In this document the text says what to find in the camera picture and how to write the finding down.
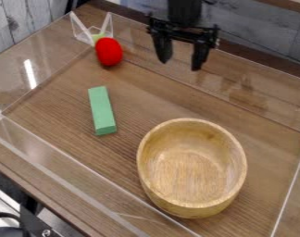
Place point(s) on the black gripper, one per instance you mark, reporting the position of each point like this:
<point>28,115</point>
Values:
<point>166,30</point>

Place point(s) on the red felt fruit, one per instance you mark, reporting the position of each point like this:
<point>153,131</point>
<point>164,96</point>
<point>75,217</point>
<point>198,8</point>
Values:
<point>108,49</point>

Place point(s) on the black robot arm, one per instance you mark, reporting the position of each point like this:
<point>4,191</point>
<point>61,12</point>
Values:
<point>180,24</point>

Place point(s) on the clear acrylic tray walls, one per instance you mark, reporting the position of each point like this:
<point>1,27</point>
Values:
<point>84,174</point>

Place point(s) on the green rectangular block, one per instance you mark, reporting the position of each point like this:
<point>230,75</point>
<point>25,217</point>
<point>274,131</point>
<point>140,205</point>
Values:
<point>104,120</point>

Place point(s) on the wooden bowl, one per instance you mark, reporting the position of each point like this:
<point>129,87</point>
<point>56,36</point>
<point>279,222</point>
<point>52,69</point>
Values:
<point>192,166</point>

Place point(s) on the black metal bracket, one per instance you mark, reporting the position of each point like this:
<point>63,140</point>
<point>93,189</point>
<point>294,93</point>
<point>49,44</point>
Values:
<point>37,227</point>

